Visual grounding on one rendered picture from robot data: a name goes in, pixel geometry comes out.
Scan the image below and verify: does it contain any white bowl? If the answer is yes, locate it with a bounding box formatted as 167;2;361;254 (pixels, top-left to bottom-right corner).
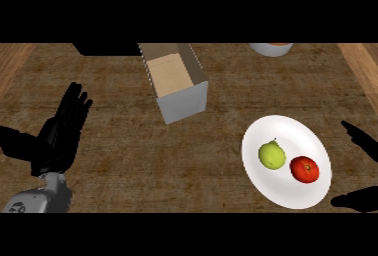
247;43;296;58

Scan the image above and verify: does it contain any open cardboard box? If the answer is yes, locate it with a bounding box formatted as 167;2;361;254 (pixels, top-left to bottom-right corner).
138;43;210;125

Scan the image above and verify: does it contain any red tomato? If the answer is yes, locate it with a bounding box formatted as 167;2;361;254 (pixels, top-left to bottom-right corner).
288;155;321;184

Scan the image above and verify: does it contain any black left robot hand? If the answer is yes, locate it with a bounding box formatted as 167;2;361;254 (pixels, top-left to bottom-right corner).
0;81;95;178

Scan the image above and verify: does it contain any green lime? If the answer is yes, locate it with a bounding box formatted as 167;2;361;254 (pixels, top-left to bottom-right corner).
257;138;288;171

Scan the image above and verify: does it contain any black appliance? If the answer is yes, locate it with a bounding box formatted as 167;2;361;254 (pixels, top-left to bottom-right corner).
71;43;144;57

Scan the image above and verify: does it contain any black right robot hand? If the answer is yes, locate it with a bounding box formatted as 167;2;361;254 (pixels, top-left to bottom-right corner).
330;120;378;214

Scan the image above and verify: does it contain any white oval plate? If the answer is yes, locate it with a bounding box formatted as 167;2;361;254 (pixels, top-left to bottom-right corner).
240;114;334;210

